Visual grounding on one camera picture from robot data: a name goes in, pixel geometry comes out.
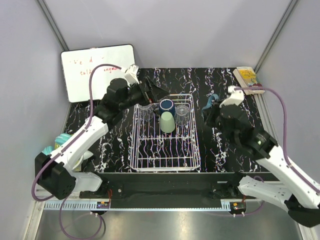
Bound yellow paperback book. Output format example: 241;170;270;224
233;66;262;88

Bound pale green cup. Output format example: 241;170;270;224
160;111;176;134

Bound clear glass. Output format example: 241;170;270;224
138;104;154;121
175;104;190;126

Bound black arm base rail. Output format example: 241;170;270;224
79;172;245;211

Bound white wire dish rack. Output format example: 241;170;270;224
129;93;201;172

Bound light blue dotted mug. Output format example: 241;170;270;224
201;93;220;111

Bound dark blue ceramic mug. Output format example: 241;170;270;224
158;99;176;116

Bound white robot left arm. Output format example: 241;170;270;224
35;77;170;200

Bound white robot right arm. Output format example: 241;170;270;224
201;94;320;228

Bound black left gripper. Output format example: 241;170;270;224
119;76;169;111

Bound white dry-erase board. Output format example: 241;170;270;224
60;44;135;103

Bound white slotted cable duct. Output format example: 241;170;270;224
44;200;110;211

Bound teal headphones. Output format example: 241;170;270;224
41;133;71;156

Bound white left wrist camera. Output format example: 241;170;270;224
120;64;140;86

